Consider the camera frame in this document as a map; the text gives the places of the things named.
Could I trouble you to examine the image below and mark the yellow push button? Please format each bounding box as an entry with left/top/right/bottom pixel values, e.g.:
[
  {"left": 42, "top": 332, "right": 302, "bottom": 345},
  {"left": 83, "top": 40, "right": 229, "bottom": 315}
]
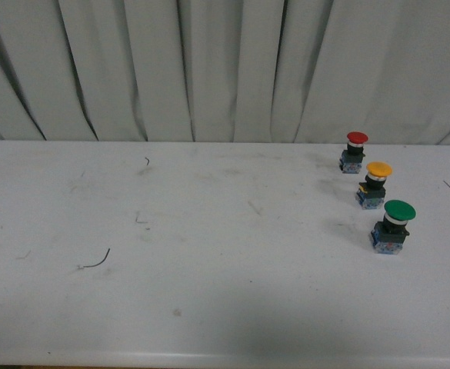
[{"left": 356, "top": 161, "right": 392, "bottom": 210}]

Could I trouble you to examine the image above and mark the red push button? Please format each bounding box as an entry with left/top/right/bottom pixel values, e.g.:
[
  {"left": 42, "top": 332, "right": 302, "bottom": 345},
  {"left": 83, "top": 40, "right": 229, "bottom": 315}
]
[{"left": 339, "top": 131, "right": 368, "bottom": 174}]

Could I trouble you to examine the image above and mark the green push button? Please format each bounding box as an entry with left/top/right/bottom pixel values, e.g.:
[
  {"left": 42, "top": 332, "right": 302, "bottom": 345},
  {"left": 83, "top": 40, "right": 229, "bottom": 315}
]
[{"left": 370, "top": 200, "right": 416, "bottom": 255}]

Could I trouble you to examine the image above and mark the grey curtain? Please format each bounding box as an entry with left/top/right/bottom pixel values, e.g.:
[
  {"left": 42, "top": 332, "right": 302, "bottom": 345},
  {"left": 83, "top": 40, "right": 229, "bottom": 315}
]
[{"left": 0, "top": 1, "right": 450, "bottom": 145}]

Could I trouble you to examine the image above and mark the curved black wire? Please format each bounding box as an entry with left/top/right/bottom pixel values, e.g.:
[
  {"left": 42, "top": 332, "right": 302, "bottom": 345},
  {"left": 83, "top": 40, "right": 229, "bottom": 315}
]
[{"left": 77, "top": 248, "right": 112, "bottom": 270}]

